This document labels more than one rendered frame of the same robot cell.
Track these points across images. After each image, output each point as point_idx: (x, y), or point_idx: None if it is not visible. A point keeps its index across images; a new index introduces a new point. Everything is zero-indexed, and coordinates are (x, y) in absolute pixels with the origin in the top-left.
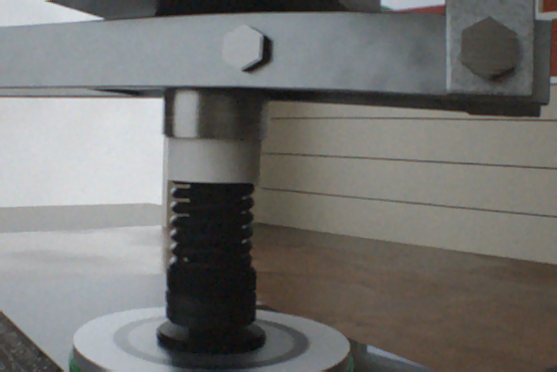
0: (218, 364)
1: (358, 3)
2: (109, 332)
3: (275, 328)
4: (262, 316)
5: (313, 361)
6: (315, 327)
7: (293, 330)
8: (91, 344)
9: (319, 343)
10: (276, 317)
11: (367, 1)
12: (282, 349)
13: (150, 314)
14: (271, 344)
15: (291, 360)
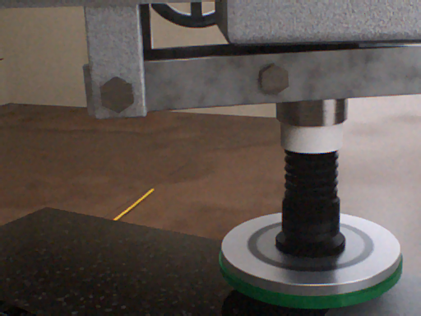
0: (277, 226)
1: (219, 28)
2: (362, 229)
3: (289, 263)
4: (316, 275)
5: (235, 241)
6: (266, 272)
7: (275, 265)
8: (349, 219)
9: (246, 256)
10: (306, 276)
11: (220, 21)
12: (261, 245)
13: (380, 251)
14: (272, 248)
15: (247, 239)
